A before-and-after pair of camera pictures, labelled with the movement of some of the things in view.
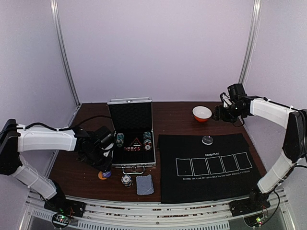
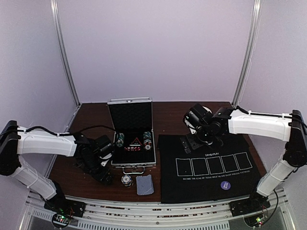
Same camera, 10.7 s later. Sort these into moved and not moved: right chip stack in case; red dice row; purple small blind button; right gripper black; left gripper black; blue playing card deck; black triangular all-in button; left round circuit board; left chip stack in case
Moved: purple small blind button; right gripper black; left gripper black
Not moved: right chip stack in case; black triangular all-in button; blue playing card deck; left chip stack in case; red dice row; left round circuit board
